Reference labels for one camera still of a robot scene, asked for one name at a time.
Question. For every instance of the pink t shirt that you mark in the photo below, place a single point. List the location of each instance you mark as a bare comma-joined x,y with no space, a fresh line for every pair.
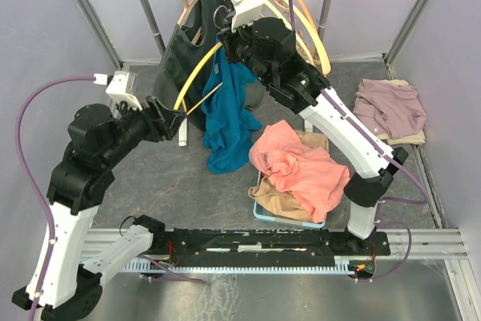
309,174

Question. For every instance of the light blue plastic basket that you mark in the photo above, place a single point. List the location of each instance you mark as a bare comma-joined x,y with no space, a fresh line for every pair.
261,214

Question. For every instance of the dark grey t shirt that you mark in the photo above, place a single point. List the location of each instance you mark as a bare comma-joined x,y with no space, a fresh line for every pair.
164,87

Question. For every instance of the beige t shirt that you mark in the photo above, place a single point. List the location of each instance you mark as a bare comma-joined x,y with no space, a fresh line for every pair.
284,204

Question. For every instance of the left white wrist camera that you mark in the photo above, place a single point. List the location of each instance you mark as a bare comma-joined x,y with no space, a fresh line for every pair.
120,88

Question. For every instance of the aluminium frame rail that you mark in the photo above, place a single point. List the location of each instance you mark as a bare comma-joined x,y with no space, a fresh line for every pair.
426,243

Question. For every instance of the yellow plastic hanger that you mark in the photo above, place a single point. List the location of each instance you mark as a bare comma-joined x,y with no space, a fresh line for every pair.
191,76

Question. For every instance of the cream folded t shirt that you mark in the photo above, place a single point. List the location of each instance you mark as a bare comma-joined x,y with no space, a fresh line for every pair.
416,139

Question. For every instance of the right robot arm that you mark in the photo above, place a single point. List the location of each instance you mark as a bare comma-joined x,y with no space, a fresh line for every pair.
267,47

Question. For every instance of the lilac t shirt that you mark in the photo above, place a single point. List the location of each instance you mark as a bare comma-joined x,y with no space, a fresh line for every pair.
391,110

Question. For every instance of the cream plastic hanger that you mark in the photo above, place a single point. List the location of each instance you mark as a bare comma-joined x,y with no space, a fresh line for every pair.
293,23

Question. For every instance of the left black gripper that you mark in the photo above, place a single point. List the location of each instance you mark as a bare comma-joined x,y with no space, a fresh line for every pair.
156,116

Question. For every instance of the teal blue t shirt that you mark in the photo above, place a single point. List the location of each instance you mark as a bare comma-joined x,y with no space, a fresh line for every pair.
228,125

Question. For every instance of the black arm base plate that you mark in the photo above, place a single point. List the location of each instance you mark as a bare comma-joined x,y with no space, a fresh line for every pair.
215,246

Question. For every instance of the pale peach plastic hanger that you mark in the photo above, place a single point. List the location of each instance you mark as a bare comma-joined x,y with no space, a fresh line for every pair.
310,53

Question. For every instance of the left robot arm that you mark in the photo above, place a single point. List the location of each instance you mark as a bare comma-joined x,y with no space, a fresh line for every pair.
62,287

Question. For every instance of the light blue cable duct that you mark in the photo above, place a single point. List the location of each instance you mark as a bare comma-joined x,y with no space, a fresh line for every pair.
312,265

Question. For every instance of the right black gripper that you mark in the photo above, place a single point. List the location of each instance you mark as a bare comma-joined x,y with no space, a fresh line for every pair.
229,38

